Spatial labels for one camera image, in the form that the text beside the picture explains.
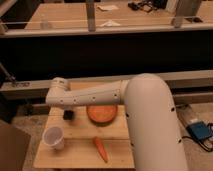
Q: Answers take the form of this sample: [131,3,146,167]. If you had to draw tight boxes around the black cable on floor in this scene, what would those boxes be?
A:
[179,122,213,153]

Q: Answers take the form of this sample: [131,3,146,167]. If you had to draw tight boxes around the black items on far table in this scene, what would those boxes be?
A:
[128,0,156,13]

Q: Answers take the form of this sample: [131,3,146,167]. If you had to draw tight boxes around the orange carrot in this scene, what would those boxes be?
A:
[93,137,108,163]

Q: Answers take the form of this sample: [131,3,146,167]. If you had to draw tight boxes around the orange bowl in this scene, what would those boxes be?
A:
[86,105,118,124]

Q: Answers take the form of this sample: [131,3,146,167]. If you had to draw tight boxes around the wooden table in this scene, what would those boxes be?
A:
[33,81,136,170]

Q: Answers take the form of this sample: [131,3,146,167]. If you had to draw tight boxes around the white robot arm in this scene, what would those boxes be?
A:
[46,73,189,171]

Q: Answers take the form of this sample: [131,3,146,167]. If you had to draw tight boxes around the white paper cup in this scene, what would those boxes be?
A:
[42,126,64,150]

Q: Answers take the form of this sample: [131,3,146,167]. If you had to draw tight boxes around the grey metal post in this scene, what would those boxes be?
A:
[86,0,96,32]
[171,0,202,28]

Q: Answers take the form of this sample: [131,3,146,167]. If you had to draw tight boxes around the brown cardboard box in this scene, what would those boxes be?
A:
[0,120,31,171]

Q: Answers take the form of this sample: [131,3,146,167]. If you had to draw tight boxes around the blue device on floor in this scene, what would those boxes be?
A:
[186,121,213,141]

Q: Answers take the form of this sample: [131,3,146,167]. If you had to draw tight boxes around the grey metal post right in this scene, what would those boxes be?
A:
[171,0,202,28]

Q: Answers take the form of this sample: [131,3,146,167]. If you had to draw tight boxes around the white paper sheet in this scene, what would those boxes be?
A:
[97,5,119,11]

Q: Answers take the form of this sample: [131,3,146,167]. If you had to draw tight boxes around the folded white paper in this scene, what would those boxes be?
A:
[100,20,121,27]

